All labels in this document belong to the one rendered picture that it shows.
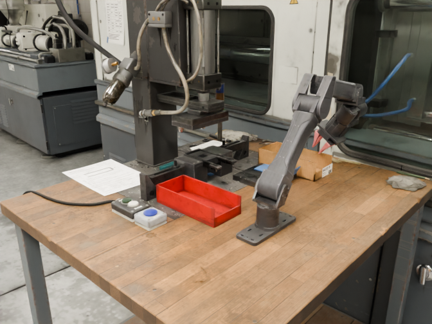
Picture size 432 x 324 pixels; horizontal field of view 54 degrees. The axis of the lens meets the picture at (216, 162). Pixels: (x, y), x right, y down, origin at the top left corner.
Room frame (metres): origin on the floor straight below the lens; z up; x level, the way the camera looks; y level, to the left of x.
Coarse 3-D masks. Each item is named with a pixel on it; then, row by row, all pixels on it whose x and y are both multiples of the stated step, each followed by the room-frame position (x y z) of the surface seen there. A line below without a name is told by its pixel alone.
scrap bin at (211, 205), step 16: (160, 192) 1.20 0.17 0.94; (176, 192) 1.27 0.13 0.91; (192, 192) 1.26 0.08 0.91; (208, 192) 1.21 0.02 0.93; (224, 192) 1.17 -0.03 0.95; (176, 208) 1.15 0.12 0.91; (192, 208) 1.10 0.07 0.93; (208, 208) 1.06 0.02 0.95; (224, 208) 1.15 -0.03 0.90; (240, 208) 1.13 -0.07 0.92; (208, 224) 1.06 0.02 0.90
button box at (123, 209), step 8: (24, 192) 1.32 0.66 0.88; (32, 192) 1.28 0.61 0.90; (56, 200) 1.21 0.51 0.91; (112, 200) 1.19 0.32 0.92; (120, 200) 1.16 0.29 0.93; (136, 200) 1.16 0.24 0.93; (112, 208) 1.14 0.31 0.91; (120, 208) 1.11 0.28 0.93; (128, 208) 1.10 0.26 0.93; (136, 208) 1.10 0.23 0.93; (144, 208) 1.11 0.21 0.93; (128, 216) 1.09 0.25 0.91
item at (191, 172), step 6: (228, 156) 1.45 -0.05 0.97; (216, 162) 1.40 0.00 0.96; (186, 168) 1.35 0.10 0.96; (192, 168) 1.33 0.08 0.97; (198, 168) 1.34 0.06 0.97; (204, 168) 1.36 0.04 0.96; (222, 168) 1.43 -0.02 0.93; (228, 168) 1.45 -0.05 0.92; (186, 174) 1.35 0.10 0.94; (192, 174) 1.33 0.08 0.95; (198, 174) 1.34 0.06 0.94; (204, 174) 1.36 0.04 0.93; (216, 174) 1.44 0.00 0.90; (222, 174) 1.43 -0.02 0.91; (204, 180) 1.36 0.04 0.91
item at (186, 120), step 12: (168, 96) 1.49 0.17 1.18; (180, 96) 1.55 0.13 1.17; (192, 96) 1.49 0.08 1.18; (204, 96) 1.41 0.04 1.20; (192, 108) 1.41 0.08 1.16; (204, 108) 1.37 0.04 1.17; (216, 108) 1.39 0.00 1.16; (180, 120) 1.36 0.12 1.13; (192, 120) 1.32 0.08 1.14; (204, 120) 1.36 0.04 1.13; (216, 120) 1.40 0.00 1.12
